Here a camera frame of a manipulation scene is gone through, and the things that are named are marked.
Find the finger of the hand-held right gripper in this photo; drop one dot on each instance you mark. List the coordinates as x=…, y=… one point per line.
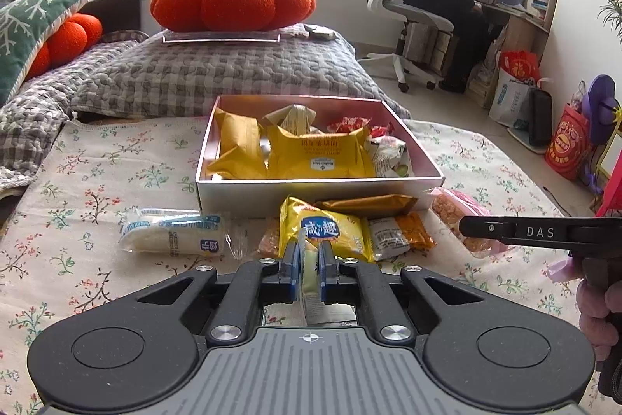
x=486, y=229

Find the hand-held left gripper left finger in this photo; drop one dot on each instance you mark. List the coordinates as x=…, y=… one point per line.
x=290, y=274

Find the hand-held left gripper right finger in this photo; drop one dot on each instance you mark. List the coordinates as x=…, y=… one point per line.
x=326, y=274

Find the small pale green snack packet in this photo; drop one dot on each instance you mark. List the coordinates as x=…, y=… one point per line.
x=308, y=288

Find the pink snack packet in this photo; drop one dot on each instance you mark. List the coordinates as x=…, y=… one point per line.
x=452, y=211

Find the small brown snack packet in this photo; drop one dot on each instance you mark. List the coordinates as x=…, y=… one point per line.
x=269, y=240

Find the yellow blue label snack packet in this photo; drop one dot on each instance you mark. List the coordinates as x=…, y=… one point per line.
x=325, y=228

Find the pink lined silver box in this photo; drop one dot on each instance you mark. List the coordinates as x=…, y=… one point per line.
x=316, y=194

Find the golden brown bar packet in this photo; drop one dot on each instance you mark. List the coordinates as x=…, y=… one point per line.
x=369, y=203

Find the orange white snack packet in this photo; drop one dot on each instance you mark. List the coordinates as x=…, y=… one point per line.
x=403, y=232

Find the yellow brown print snack packet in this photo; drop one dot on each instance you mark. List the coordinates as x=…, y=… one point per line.
x=316, y=152

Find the white green printed snack packet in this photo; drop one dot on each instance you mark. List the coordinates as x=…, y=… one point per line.
x=388, y=155

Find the white blue snack packet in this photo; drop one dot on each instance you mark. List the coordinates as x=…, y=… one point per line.
x=170, y=232

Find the plain yellow snack packet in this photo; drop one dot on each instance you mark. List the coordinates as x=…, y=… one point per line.
x=238, y=142

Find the red candy wrapper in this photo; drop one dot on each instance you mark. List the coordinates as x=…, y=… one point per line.
x=347, y=124
x=381, y=131

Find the beige printed snack packet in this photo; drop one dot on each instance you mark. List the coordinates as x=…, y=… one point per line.
x=291, y=118

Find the person's right hand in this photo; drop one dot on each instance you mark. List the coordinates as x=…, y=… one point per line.
x=593, y=313

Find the yellow framed board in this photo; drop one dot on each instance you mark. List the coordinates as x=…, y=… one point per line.
x=611, y=162

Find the red paper bag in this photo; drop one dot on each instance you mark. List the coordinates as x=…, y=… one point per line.
x=566, y=142

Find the white shopping bag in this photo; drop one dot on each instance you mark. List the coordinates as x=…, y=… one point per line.
x=508, y=99

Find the purple toy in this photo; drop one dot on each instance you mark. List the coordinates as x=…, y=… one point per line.
x=600, y=99

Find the red gift bag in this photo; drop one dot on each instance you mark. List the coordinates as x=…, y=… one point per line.
x=520, y=66

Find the wooden desk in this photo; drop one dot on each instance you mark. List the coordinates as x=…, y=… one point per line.
x=525, y=31

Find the floral tablecloth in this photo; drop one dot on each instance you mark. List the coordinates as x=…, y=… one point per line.
x=97, y=181

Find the grey checked blanket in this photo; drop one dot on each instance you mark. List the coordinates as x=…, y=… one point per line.
x=218, y=60

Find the green potted plant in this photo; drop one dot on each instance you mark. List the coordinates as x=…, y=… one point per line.
x=613, y=1

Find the crumpled grey packet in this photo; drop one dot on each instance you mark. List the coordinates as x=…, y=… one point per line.
x=320, y=33

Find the clear plastic sheet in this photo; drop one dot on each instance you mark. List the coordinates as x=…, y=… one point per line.
x=218, y=37

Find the white office chair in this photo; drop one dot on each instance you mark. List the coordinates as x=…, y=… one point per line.
x=384, y=1

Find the large orange pumpkin cushion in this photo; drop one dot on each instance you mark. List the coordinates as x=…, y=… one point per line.
x=233, y=1

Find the grey sofa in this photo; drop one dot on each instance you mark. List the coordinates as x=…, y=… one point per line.
x=121, y=6

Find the small orange pumpkin cushion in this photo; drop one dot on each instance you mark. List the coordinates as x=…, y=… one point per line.
x=73, y=40

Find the green snowflake pillow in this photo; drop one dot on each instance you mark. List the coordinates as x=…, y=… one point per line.
x=29, y=21

